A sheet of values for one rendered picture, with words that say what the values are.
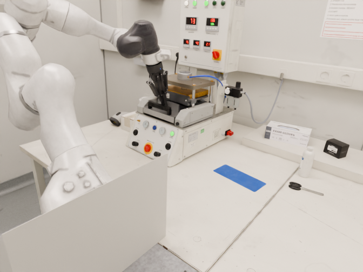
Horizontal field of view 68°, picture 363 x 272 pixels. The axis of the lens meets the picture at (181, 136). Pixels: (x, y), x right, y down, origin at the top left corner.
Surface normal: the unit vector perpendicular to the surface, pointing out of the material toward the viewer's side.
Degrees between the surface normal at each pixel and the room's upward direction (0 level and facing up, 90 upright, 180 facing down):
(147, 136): 65
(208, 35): 90
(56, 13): 102
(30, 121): 122
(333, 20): 90
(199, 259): 0
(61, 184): 46
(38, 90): 73
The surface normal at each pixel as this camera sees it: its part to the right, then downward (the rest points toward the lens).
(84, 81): 0.77, 0.28
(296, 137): -0.48, 0.33
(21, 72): 0.65, 0.58
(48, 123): 0.18, 0.04
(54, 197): 0.37, -0.36
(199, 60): -0.66, 0.27
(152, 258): 0.04, -0.92
